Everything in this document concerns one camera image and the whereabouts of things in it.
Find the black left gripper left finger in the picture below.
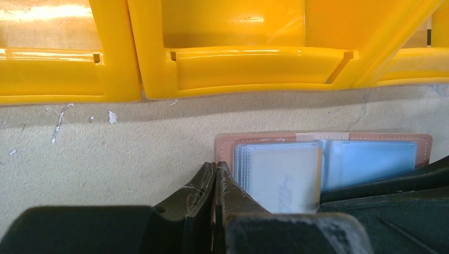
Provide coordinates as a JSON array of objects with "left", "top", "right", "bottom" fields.
[{"left": 1, "top": 162, "right": 216, "bottom": 253}]

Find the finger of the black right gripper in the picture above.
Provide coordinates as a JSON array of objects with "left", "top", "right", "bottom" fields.
[{"left": 318, "top": 157, "right": 448, "bottom": 253}]

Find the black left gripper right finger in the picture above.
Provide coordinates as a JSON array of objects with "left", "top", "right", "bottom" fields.
[{"left": 212, "top": 162, "right": 373, "bottom": 253}]

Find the pink leather card holder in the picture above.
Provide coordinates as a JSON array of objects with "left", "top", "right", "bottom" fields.
[{"left": 215, "top": 132, "right": 433, "bottom": 214}]

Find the yellow right bin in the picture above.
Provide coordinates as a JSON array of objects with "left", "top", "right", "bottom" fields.
[{"left": 351, "top": 1, "right": 448, "bottom": 88}]

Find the yellow bin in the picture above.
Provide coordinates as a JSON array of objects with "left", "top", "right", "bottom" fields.
[
  {"left": 127, "top": 0, "right": 446, "bottom": 101},
  {"left": 1, "top": 1, "right": 141, "bottom": 105},
  {"left": 351, "top": 1, "right": 448, "bottom": 88}
]

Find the yellow middle bin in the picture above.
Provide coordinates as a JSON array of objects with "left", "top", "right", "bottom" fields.
[{"left": 127, "top": 0, "right": 446, "bottom": 101}]

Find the yellow left bin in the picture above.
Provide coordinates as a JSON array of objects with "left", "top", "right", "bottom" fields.
[{"left": 1, "top": 1, "right": 141, "bottom": 105}]

